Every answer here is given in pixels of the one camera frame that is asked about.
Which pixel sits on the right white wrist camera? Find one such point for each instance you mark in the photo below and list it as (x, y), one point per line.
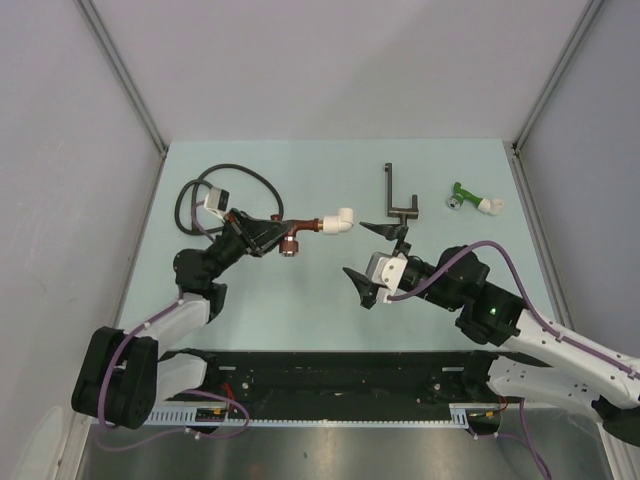
(388, 270)

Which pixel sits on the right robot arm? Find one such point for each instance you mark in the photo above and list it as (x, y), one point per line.
(539, 359)

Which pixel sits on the white plastic elbow fitting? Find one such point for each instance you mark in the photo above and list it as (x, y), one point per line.
(341, 222)

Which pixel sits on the white slotted cable duct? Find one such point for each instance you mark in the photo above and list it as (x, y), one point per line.
(199, 418)

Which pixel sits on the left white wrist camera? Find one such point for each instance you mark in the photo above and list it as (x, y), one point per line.
(216, 202)

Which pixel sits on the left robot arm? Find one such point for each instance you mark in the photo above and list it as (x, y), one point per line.
(125, 373)

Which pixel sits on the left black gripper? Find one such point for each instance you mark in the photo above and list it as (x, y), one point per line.
(245, 230)

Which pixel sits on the green faucet with elbow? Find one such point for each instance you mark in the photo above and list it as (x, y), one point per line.
(460, 195)

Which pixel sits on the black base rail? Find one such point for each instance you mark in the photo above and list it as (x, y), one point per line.
(349, 386)

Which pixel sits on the dark red brass faucet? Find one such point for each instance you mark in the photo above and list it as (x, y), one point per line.
(288, 245)

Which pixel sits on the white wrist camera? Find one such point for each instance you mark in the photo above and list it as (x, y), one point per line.
(388, 270)
(216, 202)

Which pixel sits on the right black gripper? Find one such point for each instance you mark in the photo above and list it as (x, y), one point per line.
(364, 288)

